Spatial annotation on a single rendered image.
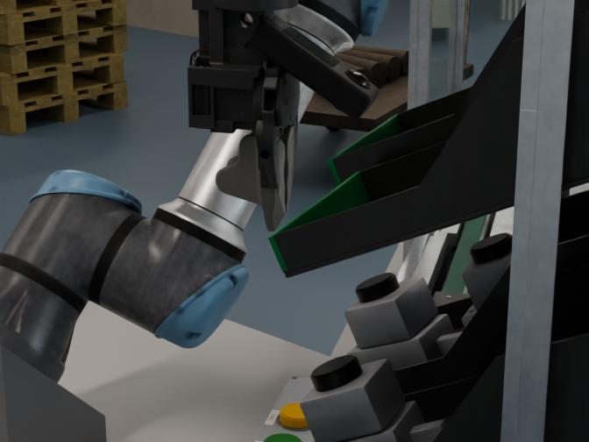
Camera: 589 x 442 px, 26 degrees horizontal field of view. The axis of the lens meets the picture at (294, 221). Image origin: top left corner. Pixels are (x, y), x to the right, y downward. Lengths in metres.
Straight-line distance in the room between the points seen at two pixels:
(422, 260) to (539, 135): 1.26
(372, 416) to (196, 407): 0.89
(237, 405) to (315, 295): 2.63
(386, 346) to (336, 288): 3.41
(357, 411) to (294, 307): 3.40
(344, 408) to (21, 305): 0.75
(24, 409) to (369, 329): 0.63
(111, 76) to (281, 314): 2.85
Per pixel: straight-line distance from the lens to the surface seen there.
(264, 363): 1.73
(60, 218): 1.47
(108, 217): 1.47
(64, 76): 6.49
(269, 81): 1.06
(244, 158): 1.10
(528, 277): 0.60
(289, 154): 1.13
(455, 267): 1.83
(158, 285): 1.43
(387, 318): 0.86
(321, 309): 4.12
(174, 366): 1.73
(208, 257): 1.43
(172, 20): 8.84
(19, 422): 1.42
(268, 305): 4.15
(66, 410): 1.46
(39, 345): 1.44
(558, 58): 0.57
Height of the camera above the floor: 1.59
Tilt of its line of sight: 19 degrees down
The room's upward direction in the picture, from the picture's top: straight up
